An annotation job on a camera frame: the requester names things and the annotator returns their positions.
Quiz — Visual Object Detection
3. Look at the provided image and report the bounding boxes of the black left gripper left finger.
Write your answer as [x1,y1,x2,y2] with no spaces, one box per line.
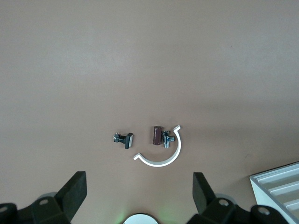
[55,171,88,222]

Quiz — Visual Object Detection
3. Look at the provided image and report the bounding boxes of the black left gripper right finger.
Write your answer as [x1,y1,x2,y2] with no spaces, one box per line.
[192,172,219,214]

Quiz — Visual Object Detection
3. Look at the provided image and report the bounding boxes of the white drawer cabinet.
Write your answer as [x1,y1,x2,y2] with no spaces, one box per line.
[249,161,299,224]

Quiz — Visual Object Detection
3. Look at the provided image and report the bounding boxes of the black square push button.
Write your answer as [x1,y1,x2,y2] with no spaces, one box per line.
[113,132,135,150]

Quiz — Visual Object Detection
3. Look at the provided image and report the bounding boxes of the plain white drawer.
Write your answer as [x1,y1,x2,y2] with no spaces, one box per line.
[282,198,299,215]
[254,166,299,187]

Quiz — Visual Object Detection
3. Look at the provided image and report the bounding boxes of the white curved plastic clamp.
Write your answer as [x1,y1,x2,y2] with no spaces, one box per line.
[133,125,182,167]

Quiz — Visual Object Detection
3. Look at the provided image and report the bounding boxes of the brown cylinder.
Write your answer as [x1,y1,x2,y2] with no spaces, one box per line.
[151,125,163,146]

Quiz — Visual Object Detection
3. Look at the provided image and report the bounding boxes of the brown table cover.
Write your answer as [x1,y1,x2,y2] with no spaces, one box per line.
[0,0,299,224]

